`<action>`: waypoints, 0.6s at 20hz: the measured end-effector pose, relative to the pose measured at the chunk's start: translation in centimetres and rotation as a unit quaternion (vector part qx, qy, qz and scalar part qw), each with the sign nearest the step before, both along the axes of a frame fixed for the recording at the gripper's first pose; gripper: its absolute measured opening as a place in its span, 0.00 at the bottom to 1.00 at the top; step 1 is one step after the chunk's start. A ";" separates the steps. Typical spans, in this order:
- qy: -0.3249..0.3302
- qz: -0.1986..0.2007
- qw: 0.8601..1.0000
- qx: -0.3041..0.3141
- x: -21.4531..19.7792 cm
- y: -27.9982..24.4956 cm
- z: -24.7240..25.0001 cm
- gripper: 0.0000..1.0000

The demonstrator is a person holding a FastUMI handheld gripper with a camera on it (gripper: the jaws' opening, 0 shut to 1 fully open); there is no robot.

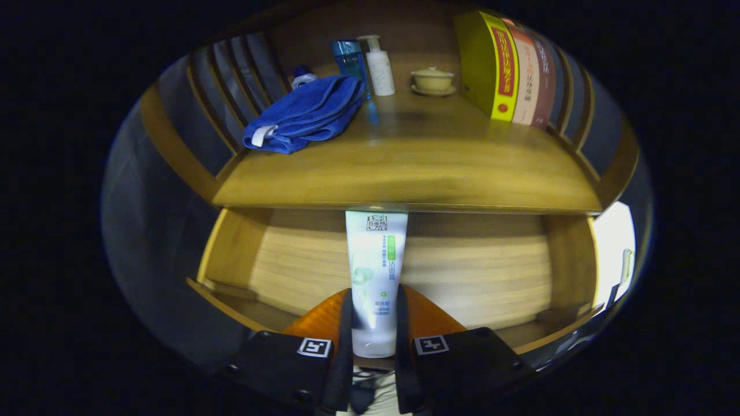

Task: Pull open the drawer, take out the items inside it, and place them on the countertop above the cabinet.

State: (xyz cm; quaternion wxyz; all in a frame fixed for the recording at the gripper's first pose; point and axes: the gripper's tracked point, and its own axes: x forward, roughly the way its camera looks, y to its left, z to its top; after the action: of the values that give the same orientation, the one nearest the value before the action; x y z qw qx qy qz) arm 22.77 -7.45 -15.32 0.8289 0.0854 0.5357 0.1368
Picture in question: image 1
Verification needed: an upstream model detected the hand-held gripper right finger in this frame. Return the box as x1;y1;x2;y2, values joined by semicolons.
395;284;535;415

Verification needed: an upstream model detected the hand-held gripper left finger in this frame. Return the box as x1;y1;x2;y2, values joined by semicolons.
217;288;354;414

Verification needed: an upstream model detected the white facial cleanser tube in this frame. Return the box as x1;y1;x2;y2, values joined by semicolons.
345;210;409;359

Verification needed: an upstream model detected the brown wooden drawer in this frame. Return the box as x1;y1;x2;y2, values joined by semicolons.
186;207;605;370

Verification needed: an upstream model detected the wooden countertop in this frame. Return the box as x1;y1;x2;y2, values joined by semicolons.
213;52;605;214

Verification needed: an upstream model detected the white side cabinet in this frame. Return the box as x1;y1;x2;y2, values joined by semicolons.
590;201;637;307

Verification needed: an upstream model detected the brown wooden cabinet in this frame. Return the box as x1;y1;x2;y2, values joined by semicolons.
139;3;641;216

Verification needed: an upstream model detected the folded blue towel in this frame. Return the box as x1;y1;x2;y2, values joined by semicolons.
242;75;366;155

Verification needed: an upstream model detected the beige lidded teacup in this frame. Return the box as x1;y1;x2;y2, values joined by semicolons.
410;66;457;97

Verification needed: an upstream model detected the small blue-capped white bottle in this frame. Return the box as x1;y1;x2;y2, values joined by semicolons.
291;65;319;90

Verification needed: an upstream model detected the white pump bottle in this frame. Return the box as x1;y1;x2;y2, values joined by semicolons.
357;35;396;97

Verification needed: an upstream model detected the teal blue bottle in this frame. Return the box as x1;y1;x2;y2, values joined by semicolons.
331;39;367;87

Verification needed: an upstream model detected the thick yellow book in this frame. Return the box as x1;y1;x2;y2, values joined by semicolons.
453;10;520;122

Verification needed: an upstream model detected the beige orange book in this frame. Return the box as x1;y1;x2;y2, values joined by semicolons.
502;18;541;126

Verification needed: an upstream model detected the brown book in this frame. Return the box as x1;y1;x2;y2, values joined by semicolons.
529;29;557;129

